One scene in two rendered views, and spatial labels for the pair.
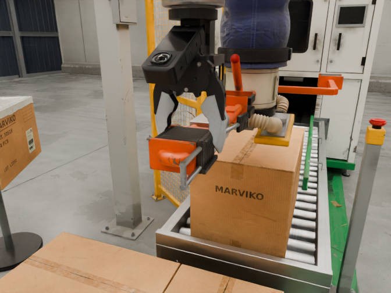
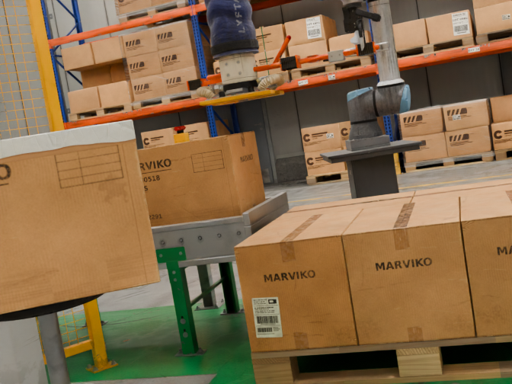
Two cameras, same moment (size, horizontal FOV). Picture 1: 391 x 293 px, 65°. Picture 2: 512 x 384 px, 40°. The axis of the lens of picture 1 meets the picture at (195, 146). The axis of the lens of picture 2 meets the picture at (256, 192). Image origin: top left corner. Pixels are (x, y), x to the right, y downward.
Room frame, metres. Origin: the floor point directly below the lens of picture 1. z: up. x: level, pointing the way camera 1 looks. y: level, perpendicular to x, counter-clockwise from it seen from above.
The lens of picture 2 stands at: (1.27, 3.14, 0.95)
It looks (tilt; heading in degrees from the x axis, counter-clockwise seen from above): 5 degrees down; 266
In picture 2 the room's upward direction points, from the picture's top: 9 degrees counter-clockwise
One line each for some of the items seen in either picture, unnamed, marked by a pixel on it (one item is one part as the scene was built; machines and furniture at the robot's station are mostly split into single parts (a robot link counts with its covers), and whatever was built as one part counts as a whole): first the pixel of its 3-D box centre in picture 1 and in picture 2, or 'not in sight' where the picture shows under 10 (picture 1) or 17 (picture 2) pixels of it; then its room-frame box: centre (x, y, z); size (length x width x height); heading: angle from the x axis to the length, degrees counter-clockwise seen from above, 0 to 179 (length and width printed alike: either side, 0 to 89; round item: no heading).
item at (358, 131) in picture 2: not in sight; (364, 129); (0.33, -0.74, 0.86); 0.19 x 0.19 x 0.10
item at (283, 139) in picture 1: (277, 122); (247, 94); (0.99, -0.27, 1.12); 0.34 x 0.10 x 0.05; 161
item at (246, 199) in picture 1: (252, 179); (190, 183); (1.33, -0.28, 0.75); 0.60 x 0.40 x 0.40; 158
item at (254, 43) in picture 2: (253, 53); (235, 48); (1.02, -0.19, 1.34); 0.23 x 0.23 x 0.04
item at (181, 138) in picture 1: (181, 147); (366, 49); (0.46, 0.02, 1.22); 0.08 x 0.07 x 0.05; 161
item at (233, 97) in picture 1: (234, 104); (290, 62); (0.79, -0.10, 1.23); 0.10 x 0.08 x 0.06; 71
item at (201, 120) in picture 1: (209, 128); (336, 56); (0.58, -0.03, 1.22); 0.07 x 0.07 x 0.04; 71
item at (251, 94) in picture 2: not in sight; (236, 94); (1.05, -0.09, 1.12); 0.34 x 0.10 x 0.05; 161
